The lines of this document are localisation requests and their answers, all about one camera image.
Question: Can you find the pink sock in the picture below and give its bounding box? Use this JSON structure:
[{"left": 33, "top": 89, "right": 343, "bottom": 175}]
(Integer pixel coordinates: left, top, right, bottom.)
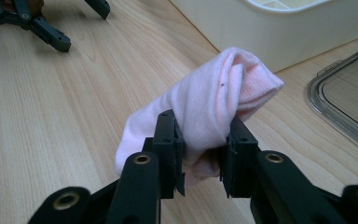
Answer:
[{"left": 115, "top": 46, "right": 285, "bottom": 189}]

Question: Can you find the transparent storage box lid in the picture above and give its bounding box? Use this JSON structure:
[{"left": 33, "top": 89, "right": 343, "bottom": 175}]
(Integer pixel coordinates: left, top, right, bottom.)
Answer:
[{"left": 306, "top": 41, "right": 358, "bottom": 161}]

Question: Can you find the white divided storage box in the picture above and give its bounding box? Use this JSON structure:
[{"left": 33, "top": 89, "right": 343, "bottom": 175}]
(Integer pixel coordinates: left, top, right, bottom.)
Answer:
[{"left": 170, "top": 0, "right": 358, "bottom": 74}]

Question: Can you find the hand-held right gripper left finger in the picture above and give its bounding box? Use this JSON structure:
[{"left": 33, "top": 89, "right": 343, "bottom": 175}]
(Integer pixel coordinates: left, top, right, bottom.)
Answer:
[{"left": 152, "top": 109, "right": 186, "bottom": 200}]

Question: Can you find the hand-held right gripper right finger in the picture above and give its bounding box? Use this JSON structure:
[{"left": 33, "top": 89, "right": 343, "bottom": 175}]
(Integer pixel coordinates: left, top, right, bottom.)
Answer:
[{"left": 219, "top": 115, "right": 261, "bottom": 199}]

